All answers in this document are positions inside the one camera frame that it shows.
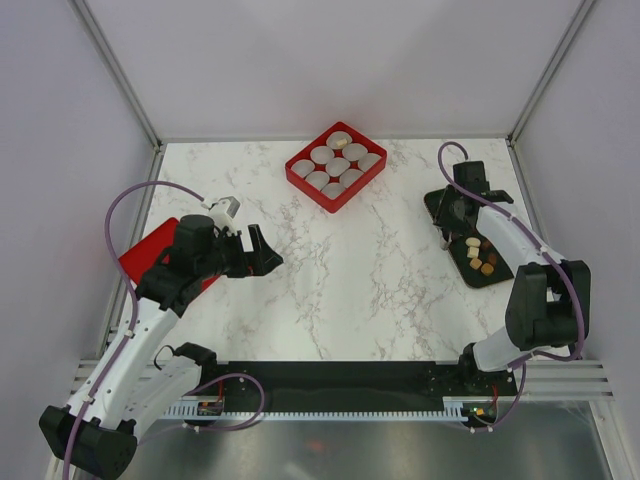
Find cream square chocolate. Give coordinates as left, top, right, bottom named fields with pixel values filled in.
left=467, top=247, right=480, bottom=259

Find dark green tray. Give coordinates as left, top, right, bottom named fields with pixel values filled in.
left=423, top=186, right=514, bottom=289

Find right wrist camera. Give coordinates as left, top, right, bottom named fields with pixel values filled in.
left=453, top=161, right=490, bottom=195

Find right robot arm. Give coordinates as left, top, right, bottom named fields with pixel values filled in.
left=424, top=186, right=591, bottom=395

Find tan square chocolate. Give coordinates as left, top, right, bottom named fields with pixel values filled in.
left=469, top=258, right=483, bottom=270

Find metal tongs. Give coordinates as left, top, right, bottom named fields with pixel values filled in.
left=434, top=186, right=456, bottom=250

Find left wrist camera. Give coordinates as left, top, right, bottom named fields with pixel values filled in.
left=201, top=196, right=241, bottom=230

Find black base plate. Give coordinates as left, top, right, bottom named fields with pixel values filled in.
left=200, top=361, right=516, bottom=411

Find white cable duct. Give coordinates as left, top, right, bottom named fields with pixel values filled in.
left=160, top=397, right=499, bottom=422

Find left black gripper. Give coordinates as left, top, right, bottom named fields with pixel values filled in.
left=197, top=224, right=282, bottom=281

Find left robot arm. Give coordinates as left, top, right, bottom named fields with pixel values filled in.
left=39, top=214, right=284, bottom=479

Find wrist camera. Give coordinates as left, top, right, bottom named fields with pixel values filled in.
left=201, top=196, right=241, bottom=230
left=453, top=161, right=490, bottom=195

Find red chocolate box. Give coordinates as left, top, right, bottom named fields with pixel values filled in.
left=284, top=122, right=388, bottom=213

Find red box lid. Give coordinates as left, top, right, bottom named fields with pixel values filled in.
left=120, top=218, right=219, bottom=309

